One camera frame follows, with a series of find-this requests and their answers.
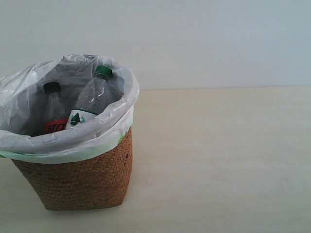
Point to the white plastic bin liner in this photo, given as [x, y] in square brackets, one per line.
[22, 103]

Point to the clear bottle green cap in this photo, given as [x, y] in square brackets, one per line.
[93, 99]

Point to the woven brown wicker basket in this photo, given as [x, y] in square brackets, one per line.
[96, 183]

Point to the clear bottle red label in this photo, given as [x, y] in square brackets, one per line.
[56, 116]

